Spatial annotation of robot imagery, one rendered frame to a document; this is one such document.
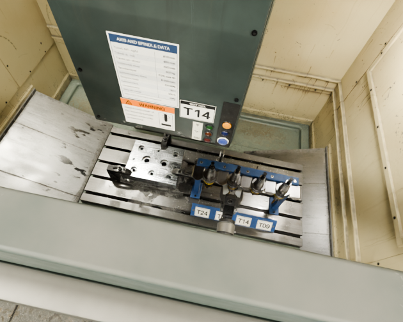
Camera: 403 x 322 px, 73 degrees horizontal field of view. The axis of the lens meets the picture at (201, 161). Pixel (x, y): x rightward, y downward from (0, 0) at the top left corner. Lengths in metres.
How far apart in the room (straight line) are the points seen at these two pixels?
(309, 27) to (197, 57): 1.23
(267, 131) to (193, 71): 1.64
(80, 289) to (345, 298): 0.20
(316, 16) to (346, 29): 0.18
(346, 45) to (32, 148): 2.00
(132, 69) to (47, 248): 0.57
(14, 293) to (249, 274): 0.20
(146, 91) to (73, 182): 1.28
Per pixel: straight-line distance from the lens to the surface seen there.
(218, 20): 0.58
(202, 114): 0.76
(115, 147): 1.70
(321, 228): 1.71
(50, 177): 1.94
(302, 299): 0.19
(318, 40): 1.86
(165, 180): 1.45
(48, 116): 2.12
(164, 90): 0.73
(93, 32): 0.69
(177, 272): 0.18
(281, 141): 2.23
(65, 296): 0.28
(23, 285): 0.29
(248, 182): 1.23
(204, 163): 1.23
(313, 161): 1.92
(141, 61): 0.69
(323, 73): 2.01
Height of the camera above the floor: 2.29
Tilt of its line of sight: 60 degrees down
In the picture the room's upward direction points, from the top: 8 degrees clockwise
